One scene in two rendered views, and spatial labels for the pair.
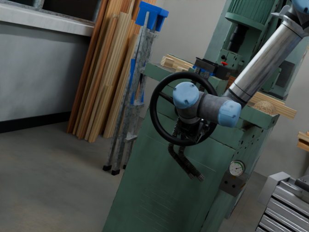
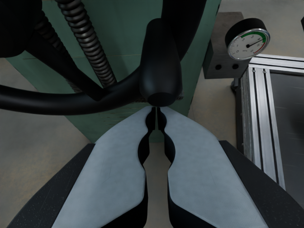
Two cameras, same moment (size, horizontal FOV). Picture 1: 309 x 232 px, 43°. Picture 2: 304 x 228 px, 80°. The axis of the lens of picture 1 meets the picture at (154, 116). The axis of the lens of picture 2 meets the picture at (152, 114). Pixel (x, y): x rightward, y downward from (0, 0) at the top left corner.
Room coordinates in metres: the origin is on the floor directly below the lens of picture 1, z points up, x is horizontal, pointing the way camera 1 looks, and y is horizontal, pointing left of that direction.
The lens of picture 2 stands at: (1.33, -0.15, 0.88)
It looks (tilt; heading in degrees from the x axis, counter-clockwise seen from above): 62 degrees down; 342
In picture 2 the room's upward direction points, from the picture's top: 5 degrees counter-clockwise
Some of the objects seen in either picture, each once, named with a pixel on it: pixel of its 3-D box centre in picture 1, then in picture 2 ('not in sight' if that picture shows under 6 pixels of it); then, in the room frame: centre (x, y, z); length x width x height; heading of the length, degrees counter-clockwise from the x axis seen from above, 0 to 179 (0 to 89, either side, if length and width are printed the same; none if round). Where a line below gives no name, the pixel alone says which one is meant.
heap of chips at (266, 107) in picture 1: (266, 106); not in sight; (1.63, -0.42, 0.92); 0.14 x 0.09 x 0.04; 158
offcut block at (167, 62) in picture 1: (167, 62); not in sight; (1.85, 0.03, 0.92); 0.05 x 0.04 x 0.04; 115
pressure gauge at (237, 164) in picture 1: (236, 169); (243, 43); (1.51, -0.39, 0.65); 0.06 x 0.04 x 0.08; 68
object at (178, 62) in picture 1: (220, 82); not in sight; (1.82, -0.23, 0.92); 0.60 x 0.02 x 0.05; 68
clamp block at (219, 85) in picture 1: (205, 84); not in sight; (1.62, -0.15, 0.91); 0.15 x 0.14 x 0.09; 68
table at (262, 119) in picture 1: (207, 93); not in sight; (1.70, -0.18, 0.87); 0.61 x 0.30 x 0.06; 68
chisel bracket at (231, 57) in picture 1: (229, 61); not in sight; (1.82, -0.23, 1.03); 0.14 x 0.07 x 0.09; 158
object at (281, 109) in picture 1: (235, 90); not in sight; (1.77, -0.30, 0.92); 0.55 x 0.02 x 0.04; 68
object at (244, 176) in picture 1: (234, 181); (223, 46); (1.57, -0.41, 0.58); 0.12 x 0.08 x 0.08; 158
